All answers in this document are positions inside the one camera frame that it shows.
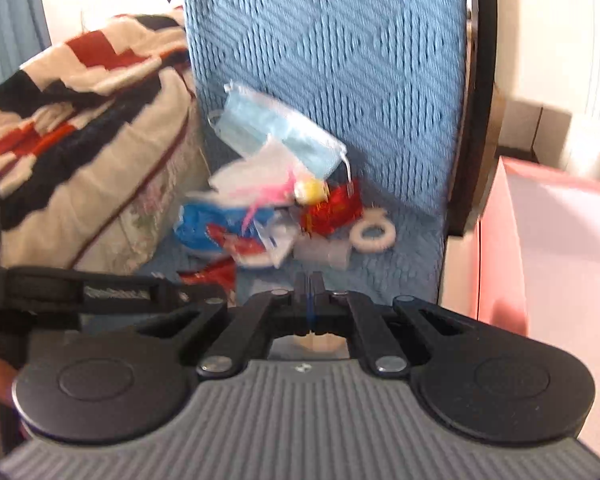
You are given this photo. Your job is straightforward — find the red black white blanket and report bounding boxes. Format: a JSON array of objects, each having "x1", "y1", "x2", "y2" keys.
[{"x1": 0, "y1": 6, "x2": 194, "y2": 233}]

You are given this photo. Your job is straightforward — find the dark wooden sofa frame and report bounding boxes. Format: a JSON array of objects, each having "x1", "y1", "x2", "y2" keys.
[{"x1": 448, "y1": 0, "x2": 498, "y2": 236}]

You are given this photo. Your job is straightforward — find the red foil tea packet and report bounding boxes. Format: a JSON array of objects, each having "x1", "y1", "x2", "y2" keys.
[{"x1": 300, "y1": 179, "x2": 363, "y2": 237}]

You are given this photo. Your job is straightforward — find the dark red foil packet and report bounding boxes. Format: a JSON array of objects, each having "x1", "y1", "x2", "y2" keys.
[{"x1": 178, "y1": 257, "x2": 237, "y2": 307}]

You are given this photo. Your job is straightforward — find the white crumpled tissue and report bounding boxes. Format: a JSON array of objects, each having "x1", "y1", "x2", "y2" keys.
[{"x1": 209, "y1": 139, "x2": 313, "y2": 207}]

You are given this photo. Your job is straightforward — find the blue tissue pack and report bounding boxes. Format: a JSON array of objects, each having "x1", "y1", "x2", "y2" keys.
[{"x1": 173, "y1": 195, "x2": 300, "y2": 270}]

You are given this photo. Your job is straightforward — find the clear plastic cup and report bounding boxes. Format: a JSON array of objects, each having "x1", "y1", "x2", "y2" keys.
[{"x1": 294, "y1": 237, "x2": 352, "y2": 270}]

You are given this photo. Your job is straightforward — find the blue textured sofa cover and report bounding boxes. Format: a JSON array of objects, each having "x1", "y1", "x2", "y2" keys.
[{"x1": 185, "y1": 0, "x2": 466, "y2": 304}]

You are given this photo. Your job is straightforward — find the blue surgical face mask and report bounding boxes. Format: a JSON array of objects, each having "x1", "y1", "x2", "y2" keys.
[{"x1": 208, "y1": 82, "x2": 352, "y2": 180}]

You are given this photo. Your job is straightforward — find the pink storage box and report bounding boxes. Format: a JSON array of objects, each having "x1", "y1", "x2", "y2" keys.
[{"x1": 472, "y1": 157, "x2": 600, "y2": 455}]

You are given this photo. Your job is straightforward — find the pink feather toy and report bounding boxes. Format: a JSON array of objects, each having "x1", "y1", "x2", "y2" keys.
[{"x1": 237, "y1": 171, "x2": 329, "y2": 233}]

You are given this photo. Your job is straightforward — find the floral cream pillow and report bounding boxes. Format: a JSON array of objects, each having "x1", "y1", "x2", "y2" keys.
[{"x1": 0, "y1": 67, "x2": 209, "y2": 274}]

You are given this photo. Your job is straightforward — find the white fluffy ring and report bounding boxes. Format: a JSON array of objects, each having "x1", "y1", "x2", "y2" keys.
[{"x1": 348, "y1": 207, "x2": 398, "y2": 253}]

